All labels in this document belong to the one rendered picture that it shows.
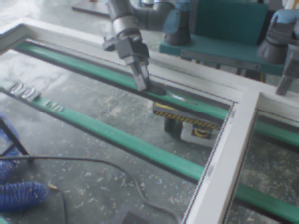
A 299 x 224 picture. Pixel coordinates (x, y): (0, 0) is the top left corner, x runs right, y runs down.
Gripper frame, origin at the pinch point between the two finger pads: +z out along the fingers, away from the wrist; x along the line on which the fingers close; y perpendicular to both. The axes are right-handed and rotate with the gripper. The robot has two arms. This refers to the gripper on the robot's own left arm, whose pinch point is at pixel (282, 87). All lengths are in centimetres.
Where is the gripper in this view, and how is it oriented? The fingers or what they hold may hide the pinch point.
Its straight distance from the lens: 74.0
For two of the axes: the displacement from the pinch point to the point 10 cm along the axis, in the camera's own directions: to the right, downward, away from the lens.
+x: 4.8, -6.6, 5.8
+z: 0.3, 6.7, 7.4
